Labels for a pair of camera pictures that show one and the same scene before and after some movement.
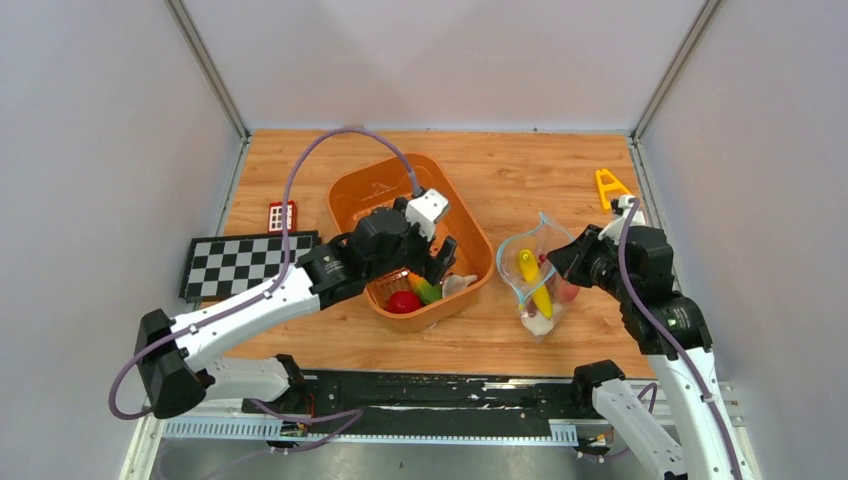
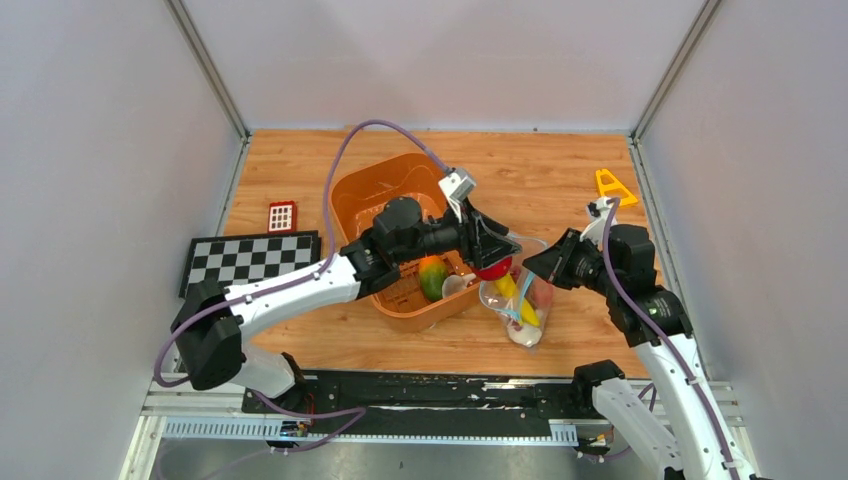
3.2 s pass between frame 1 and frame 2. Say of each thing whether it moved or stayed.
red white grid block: stayed
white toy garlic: stayed
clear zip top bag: moved
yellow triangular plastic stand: stayed
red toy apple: moved
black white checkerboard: stayed
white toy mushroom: moved
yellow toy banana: moved
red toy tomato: moved
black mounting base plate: stayed
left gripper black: moved
